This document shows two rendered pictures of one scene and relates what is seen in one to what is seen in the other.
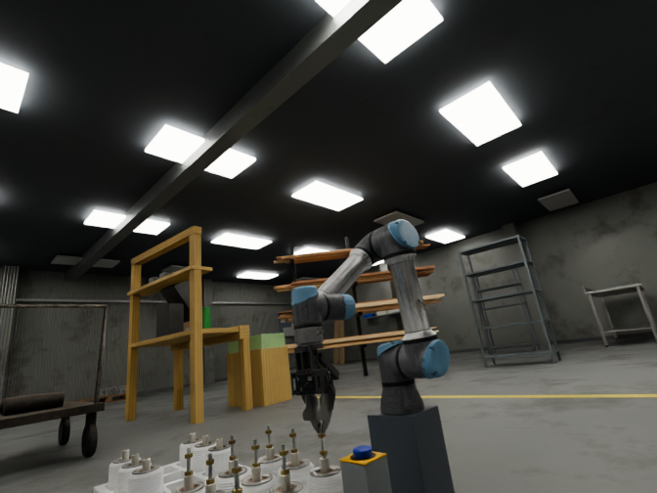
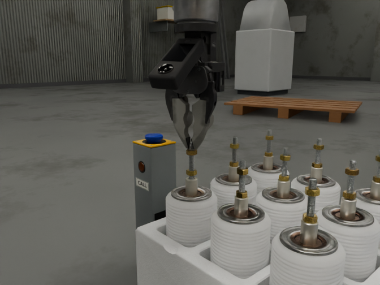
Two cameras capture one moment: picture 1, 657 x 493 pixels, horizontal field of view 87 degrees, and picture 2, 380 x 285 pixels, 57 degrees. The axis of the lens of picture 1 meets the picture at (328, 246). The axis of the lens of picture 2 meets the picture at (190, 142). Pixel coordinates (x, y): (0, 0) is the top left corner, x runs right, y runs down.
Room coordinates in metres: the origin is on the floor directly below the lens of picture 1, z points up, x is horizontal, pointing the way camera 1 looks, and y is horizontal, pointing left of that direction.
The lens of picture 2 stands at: (1.57, 0.11, 0.49)
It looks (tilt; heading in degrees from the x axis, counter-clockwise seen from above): 13 degrees down; 183
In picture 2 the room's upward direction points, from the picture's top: straight up
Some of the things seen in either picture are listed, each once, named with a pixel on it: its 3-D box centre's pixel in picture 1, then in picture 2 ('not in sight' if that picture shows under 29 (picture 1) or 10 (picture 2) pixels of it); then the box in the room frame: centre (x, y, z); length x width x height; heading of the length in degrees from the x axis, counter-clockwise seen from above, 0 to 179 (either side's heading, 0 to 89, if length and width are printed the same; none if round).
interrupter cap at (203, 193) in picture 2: (325, 470); (191, 193); (0.96, 0.08, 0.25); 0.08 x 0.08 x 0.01
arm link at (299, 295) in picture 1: (306, 307); not in sight; (0.95, 0.08, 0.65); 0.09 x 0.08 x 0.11; 128
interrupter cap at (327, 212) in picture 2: (233, 472); (346, 215); (1.04, 0.33, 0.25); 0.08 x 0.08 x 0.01
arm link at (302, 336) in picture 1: (309, 336); (194, 12); (0.95, 0.08, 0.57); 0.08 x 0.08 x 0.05
